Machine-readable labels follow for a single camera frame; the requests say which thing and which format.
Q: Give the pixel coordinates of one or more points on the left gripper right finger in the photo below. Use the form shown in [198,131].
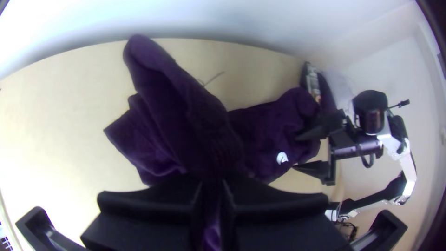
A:
[278,223]

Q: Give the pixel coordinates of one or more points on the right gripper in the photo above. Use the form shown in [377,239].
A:
[352,148]

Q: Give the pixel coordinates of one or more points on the black t-shirt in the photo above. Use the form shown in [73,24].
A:
[167,115]

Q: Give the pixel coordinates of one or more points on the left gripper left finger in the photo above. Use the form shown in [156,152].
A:
[146,219]

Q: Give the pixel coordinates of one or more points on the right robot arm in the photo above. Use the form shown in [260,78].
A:
[407,171]

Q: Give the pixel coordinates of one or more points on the heap of clothes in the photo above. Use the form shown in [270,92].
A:
[313,83]

